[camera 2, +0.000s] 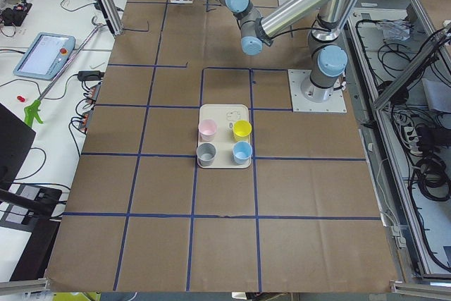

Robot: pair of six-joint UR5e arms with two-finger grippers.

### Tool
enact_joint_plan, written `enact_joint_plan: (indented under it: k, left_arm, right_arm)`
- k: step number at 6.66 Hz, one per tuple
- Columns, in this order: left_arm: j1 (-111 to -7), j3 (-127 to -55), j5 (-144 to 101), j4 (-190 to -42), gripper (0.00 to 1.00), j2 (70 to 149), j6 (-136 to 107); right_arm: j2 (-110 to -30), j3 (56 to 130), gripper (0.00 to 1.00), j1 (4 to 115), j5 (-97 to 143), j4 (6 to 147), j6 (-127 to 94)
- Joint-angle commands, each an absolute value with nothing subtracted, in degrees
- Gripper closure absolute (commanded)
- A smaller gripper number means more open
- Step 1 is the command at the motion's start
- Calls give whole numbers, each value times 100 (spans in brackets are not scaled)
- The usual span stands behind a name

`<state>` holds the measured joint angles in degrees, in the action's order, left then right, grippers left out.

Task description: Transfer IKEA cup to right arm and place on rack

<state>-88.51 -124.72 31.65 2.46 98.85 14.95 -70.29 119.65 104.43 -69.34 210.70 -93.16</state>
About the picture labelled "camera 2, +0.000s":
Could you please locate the yellow plastic cup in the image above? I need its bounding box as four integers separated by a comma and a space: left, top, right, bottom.
233, 120, 252, 142

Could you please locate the black power adapter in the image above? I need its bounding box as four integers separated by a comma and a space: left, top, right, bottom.
77, 70, 104, 82

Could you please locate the brown paper table cover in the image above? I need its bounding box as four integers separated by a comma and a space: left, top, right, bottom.
46, 0, 397, 293

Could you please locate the black computer monitor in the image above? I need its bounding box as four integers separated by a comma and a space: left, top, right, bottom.
1, 106, 61, 223

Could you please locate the green handled reach grabber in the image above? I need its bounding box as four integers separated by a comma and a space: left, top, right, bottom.
24, 21, 106, 127

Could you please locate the teach pendant tablet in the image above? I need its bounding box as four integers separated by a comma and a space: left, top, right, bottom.
13, 32, 75, 80

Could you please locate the grey plastic cup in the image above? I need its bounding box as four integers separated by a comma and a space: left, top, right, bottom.
196, 142, 216, 167

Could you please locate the cream rabbit print tray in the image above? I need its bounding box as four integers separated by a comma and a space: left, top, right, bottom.
197, 104, 252, 169

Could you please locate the pink plastic cup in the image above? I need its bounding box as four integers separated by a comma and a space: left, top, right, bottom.
198, 118, 217, 142

